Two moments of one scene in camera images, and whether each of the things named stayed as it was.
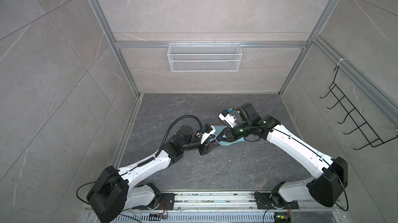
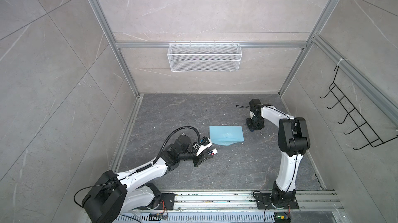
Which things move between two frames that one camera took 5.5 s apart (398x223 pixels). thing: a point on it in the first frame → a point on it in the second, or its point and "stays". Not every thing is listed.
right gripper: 229,134 → 250,126
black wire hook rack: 369,136 stays
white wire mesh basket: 204,57 stays
